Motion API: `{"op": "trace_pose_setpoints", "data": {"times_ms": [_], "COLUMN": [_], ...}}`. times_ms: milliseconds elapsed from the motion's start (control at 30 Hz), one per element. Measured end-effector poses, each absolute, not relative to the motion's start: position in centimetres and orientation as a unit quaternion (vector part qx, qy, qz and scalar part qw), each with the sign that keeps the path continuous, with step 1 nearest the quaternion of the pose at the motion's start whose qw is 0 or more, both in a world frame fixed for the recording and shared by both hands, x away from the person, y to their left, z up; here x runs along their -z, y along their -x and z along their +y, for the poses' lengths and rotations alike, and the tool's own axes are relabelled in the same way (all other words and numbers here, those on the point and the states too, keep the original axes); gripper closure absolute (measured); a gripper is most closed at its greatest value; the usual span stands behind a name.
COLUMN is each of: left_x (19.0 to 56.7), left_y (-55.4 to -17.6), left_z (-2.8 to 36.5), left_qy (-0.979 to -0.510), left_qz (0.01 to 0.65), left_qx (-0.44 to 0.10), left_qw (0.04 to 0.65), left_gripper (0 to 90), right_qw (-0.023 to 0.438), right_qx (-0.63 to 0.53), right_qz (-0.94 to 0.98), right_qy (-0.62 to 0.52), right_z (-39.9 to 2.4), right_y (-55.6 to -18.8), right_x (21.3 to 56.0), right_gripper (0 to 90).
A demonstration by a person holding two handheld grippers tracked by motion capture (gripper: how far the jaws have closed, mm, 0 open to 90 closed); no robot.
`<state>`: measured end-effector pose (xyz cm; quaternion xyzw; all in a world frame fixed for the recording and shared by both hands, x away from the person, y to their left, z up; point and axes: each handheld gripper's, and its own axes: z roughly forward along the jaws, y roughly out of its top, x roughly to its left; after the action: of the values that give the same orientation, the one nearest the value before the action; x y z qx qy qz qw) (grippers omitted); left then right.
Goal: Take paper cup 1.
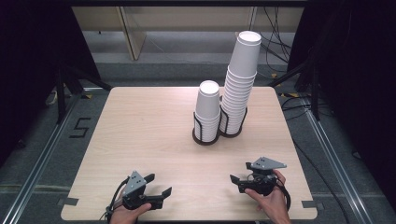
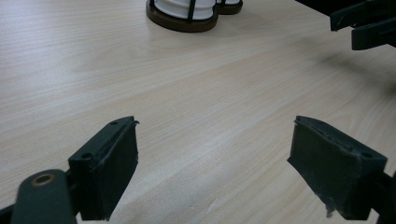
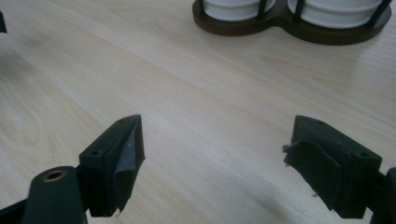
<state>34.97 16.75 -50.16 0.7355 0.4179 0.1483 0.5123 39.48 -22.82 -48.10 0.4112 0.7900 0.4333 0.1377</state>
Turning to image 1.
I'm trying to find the black tape strip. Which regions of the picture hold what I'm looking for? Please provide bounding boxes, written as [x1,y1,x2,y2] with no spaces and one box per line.
[301,200,325,209]
[57,197,79,207]

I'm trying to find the dark curtain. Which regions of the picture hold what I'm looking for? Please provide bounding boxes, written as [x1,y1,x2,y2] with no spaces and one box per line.
[288,0,396,213]
[0,0,101,164]

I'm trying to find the tall stack of white cups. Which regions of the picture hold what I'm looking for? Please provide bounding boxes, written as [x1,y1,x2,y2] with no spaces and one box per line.
[219,30,262,135]

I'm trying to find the short stack of white cups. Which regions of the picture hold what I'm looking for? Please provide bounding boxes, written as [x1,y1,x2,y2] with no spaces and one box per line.
[193,79,222,144]

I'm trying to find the hand-held gripper cable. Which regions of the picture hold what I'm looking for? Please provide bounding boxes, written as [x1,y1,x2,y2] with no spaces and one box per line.
[104,176,130,224]
[274,181,292,213]

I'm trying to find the left hand-held gripper cable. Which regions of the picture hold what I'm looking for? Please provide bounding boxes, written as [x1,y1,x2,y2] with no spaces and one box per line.
[104,176,130,224]

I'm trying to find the black wire cup holder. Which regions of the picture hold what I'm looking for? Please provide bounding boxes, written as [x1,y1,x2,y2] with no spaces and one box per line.
[219,104,248,139]
[191,111,222,147]

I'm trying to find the person's right hand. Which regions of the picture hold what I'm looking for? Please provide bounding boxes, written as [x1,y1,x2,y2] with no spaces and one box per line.
[244,169,292,224]

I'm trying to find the bundle of black hanging cables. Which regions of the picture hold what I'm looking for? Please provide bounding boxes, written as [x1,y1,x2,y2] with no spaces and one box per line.
[248,6,295,74]

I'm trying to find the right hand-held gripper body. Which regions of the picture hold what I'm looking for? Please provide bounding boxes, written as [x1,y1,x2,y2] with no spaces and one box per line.
[237,156,288,197]

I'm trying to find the person's left hand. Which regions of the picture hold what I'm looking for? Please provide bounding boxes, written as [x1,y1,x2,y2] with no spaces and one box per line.
[109,202,152,224]

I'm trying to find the black metal stand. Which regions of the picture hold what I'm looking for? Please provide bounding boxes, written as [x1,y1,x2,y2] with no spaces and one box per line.
[54,62,113,125]
[267,55,321,122]

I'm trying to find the aluminium floor rail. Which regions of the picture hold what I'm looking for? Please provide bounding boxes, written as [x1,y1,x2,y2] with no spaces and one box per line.
[0,92,82,224]
[298,96,396,218]

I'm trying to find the right hand-held gripper cable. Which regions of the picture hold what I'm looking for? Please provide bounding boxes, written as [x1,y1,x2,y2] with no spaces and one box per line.
[274,181,292,213]

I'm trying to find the beige wooden shelf unit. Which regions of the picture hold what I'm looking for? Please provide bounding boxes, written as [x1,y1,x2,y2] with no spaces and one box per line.
[71,6,304,62]

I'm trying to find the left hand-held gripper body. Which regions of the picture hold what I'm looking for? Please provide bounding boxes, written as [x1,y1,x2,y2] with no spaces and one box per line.
[121,170,164,211]

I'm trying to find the black floor cable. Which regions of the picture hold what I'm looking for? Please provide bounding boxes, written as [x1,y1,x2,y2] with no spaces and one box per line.
[279,92,351,224]

